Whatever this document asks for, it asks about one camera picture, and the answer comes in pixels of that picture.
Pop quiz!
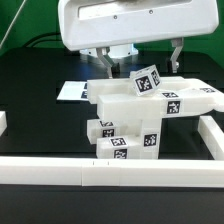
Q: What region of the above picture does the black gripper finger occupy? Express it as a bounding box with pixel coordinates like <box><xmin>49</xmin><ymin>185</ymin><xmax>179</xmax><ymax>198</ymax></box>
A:
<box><xmin>169</xmin><ymin>37</ymin><xmax>184</xmax><ymax>73</ymax></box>
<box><xmin>96</xmin><ymin>47</ymin><xmax>114</xmax><ymax>78</ymax></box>

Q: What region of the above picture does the white chair backrest frame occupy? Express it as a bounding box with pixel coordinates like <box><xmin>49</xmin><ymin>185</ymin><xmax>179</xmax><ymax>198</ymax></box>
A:
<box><xmin>87</xmin><ymin>76</ymin><xmax>224</xmax><ymax>121</ymax></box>

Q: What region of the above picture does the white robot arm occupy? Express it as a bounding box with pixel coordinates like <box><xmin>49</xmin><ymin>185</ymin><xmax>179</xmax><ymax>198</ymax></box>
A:
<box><xmin>58</xmin><ymin>0</ymin><xmax>219</xmax><ymax>78</ymax></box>

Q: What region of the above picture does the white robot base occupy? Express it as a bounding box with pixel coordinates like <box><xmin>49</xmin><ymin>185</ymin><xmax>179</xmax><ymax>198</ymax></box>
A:
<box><xmin>79</xmin><ymin>44</ymin><xmax>138</xmax><ymax>64</ymax></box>

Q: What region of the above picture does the white marker base plate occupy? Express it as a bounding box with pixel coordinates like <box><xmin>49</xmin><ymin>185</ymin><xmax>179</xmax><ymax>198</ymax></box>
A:
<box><xmin>57</xmin><ymin>81</ymin><xmax>88</xmax><ymax>101</ymax></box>

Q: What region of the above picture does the black cable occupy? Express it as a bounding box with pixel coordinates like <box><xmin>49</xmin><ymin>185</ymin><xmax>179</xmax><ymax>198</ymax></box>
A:
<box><xmin>24</xmin><ymin>31</ymin><xmax>63</xmax><ymax>48</ymax></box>

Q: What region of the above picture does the white fence right wall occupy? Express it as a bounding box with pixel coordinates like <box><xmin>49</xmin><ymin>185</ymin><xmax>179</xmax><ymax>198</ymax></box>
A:
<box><xmin>198</xmin><ymin>116</ymin><xmax>224</xmax><ymax>161</ymax></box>

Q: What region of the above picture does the white fence wall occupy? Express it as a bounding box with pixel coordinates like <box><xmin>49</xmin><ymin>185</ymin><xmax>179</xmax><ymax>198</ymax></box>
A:
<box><xmin>198</xmin><ymin>116</ymin><xmax>224</xmax><ymax>161</ymax></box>
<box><xmin>0</xmin><ymin>111</ymin><xmax>7</xmax><ymax>136</ymax></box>
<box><xmin>0</xmin><ymin>156</ymin><xmax>224</xmax><ymax>188</ymax></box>

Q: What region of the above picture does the white fence left wall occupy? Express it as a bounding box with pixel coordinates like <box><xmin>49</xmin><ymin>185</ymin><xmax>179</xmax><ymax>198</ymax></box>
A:
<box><xmin>0</xmin><ymin>111</ymin><xmax>7</xmax><ymax>136</ymax></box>

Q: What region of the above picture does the white fence front wall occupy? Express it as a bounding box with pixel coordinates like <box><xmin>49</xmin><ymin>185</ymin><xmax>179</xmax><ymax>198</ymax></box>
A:
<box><xmin>0</xmin><ymin>156</ymin><xmax>224</xmax><ymax>188</ymax></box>

